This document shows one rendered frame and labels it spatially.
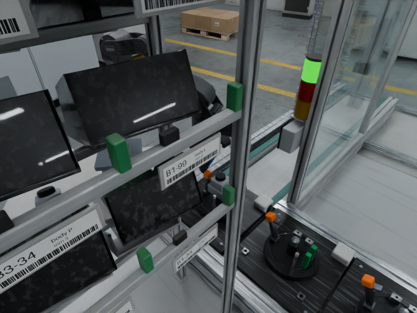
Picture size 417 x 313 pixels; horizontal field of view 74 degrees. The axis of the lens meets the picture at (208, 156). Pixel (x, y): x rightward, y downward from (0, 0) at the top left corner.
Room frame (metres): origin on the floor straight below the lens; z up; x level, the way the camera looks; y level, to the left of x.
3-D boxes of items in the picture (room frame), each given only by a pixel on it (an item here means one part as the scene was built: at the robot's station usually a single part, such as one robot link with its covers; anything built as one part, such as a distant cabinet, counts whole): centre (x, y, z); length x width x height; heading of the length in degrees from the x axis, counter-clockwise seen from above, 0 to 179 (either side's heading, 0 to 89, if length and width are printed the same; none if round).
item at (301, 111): (0.65, -0.25, 1.28); 0.05 x 0.05 x 0.05
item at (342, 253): (0.42, -0.22, 1.01); 0.24 x 0.24 x 0.13; 46
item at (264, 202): (0.60, -0.17, 0.97); 0.05 x 0.05 x 0.04; 46
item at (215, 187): (0.59, -0.04, 1.06); 0.08 x 0.04 x 0.07; 46
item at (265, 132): (0.90, -0.12, 0.91); 0.89 x 0.06 x 0.11; 136
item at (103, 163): (0.76, 0.30, 0.96); 0.15 x 0.15 x 0.20; 10
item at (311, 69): (0.65, -0.25, 1.38); 0.05 x 0.05 x 0.05
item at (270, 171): (0.79, -0.26, 0.91); 0.84 x 0.28 x 0.10; 136
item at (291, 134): (0.65, -0.25, 1.29); 0.12 x 0.05 x 0.25; 136
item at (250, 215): (0.60, -0.03, 0.96); 0.24 x 0.24 x 0.02; 46
